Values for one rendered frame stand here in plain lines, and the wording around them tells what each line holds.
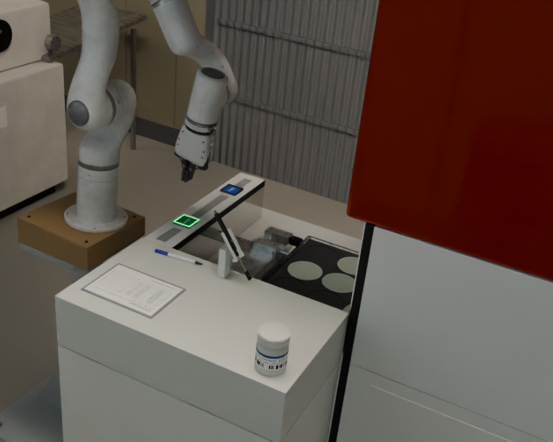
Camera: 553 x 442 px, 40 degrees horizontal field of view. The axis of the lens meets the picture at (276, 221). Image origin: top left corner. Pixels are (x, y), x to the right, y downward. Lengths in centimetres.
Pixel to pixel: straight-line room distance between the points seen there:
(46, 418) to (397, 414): 144
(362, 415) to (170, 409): 51
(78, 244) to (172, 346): 61
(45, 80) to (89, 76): 203
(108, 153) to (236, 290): 59
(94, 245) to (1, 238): 188
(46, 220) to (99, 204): 17
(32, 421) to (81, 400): 93
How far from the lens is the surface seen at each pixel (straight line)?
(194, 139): 206
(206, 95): 198
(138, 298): 187
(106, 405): 199
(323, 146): 449
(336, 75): 434
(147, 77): 513
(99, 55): 213
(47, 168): 433
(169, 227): 218
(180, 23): 199
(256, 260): 221
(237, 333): 177
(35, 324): 344
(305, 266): 217
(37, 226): 232
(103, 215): 230
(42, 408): 301
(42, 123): 421
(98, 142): 223
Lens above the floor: 203
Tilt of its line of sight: 28 degrees down
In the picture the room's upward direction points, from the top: 6 degrees clockwise
